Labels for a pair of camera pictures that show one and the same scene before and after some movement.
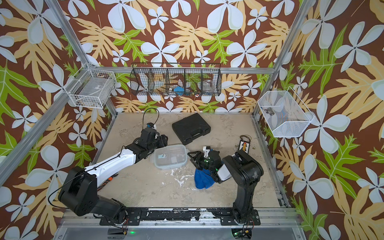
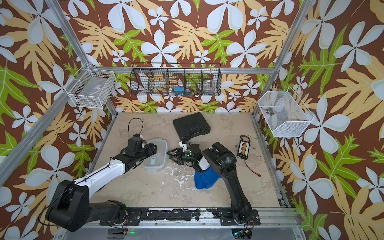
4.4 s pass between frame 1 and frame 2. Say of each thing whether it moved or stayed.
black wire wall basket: stayed
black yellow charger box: stayed
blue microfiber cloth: stayed
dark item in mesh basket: stayed
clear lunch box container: moved
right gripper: moved
